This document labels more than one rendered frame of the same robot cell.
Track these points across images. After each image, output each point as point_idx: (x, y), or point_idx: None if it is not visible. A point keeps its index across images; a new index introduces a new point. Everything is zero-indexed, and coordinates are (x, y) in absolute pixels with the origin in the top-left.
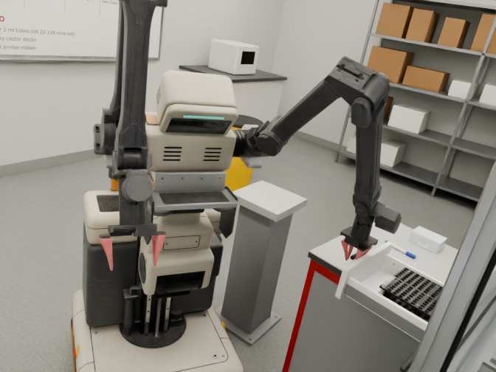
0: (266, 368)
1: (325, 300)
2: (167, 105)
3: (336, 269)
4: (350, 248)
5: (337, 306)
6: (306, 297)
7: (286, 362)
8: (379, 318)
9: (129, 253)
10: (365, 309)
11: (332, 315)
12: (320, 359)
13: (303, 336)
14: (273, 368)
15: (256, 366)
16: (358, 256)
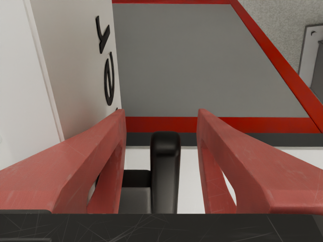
0: (265, 12)
1: (237, 82)
2: None
3: None
4: (222, 205)
5: (202, 85)
6: (279, 70)
7: (241, 9)
8: None
9: None
10: (130, 105)
11: (204, 70)
12: (190, 26)
13: (237, 33)
14: (256, 21)
15: (279, 3)
16: (64, 147)
